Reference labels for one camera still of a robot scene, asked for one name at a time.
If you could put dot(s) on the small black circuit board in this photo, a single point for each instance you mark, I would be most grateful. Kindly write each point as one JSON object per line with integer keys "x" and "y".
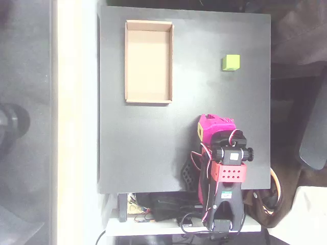
{"x": 187, "y": 221}

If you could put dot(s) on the magenta yellow gripper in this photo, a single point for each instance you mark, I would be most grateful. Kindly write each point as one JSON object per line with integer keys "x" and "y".
{"x": 214, "y": 125}

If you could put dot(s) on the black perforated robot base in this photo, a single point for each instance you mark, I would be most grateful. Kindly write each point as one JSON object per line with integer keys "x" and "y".
{"x": 189, "y": 176}

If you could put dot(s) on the dark brown garment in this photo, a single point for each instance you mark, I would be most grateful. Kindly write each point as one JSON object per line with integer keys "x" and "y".
{"x": 299, "y": 33}

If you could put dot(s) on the white shelf board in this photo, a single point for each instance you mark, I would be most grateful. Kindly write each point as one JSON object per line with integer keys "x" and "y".
{"x": 143, "y": 227}

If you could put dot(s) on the black power adapter bundle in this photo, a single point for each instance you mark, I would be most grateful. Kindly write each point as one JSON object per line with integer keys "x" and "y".
{"x": 168, "y": 208}

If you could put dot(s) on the lime green cube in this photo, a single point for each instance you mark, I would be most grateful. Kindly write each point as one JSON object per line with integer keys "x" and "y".
{"x": 231, "y": 62}

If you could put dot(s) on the brown jacket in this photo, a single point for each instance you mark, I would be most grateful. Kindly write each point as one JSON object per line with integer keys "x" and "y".
{"x": 260, "y": 204}

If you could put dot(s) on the black table clamp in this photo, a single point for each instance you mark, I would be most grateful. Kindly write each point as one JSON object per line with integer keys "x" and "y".
{"x": 122, "y": 208}

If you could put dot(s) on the black red robot arm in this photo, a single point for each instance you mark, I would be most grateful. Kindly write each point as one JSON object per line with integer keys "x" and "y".
{"x": 227, "y": 204}

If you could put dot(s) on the grey office chair part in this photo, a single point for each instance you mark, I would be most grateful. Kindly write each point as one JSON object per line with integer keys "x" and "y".
{"x": 314, "y": 137}

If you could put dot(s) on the white cloth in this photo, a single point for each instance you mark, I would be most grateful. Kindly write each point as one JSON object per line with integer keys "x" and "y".
{"x": 304, "y": 217}

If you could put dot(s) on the cardboard box tray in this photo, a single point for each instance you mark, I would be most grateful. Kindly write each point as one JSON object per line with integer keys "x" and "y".
{"x": 148, "y": 63}

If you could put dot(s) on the beige wooden piece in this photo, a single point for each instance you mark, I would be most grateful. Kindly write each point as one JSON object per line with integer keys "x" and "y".
{"x": 134, "y": 208}

